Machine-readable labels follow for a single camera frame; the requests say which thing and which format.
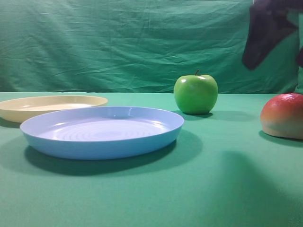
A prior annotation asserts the green table cloth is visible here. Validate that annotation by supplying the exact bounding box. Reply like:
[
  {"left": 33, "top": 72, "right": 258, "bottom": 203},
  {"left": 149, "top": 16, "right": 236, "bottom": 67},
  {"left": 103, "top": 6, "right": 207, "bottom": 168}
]
[{"left": 0, "top": 94, "right": 303, "bottom": 227}]

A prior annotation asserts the right gripper purple finger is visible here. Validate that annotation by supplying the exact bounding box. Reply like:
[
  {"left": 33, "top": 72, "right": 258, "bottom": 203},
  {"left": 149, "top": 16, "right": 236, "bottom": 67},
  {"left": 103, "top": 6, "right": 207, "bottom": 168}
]
[
  {"left": 242, "top": 0, "right": 303, "bottom": 70},
  {"left": 295, "top": 47, "right": 303, "bottom": 66}
]

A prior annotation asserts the green apple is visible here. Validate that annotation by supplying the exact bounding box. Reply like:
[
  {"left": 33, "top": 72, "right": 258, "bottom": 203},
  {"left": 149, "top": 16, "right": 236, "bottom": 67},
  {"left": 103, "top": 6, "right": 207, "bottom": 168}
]
[{"left": 173, "top": 70, "right": 218, "bottom": 115}]

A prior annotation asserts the round orange yellow bread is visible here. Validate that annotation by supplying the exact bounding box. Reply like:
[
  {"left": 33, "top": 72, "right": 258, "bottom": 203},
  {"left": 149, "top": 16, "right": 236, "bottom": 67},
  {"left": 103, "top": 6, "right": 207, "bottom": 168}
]
[{"left": 260, "top": 93, "right": 303, "bottom": 140}]

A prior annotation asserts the blue plastic plate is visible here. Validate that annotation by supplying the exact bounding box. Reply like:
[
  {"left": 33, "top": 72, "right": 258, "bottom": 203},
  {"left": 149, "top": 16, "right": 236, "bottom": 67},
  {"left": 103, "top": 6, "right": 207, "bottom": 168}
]
[{"left": 20, "top": 106, "right": 185, "bottom": 160}]

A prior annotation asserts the yellow plastic plate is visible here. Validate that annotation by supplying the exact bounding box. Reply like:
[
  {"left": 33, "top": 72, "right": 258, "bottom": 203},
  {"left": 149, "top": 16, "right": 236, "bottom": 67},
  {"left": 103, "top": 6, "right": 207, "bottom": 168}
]
[{"left": 0, "top": 95, "right": 108, "bottom": 123}]

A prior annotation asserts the green backdrop cloth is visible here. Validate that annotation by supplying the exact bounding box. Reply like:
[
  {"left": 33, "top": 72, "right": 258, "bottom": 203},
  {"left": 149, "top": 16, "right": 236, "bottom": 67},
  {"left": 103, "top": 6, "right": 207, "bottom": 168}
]
[{"left": 0, "top": 0, "right": 303, "bottom": 94}]

